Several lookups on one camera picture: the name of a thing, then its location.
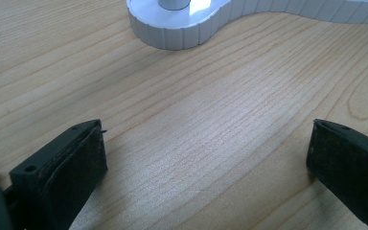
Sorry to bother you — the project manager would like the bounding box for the grey cylinder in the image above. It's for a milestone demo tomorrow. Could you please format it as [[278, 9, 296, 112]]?
[[157, 0, 192, 12]]

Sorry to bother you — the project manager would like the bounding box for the white ribbed wavy tray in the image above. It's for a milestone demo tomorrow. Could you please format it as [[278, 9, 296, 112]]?
[[126, 0, 368, 51]]

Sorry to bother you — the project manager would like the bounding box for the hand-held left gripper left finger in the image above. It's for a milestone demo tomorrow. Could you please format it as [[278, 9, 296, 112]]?
[[9, 119, 108, 230]]

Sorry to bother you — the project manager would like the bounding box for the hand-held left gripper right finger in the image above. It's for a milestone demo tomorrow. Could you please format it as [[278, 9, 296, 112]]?
[[306, 118, 368, 230]]

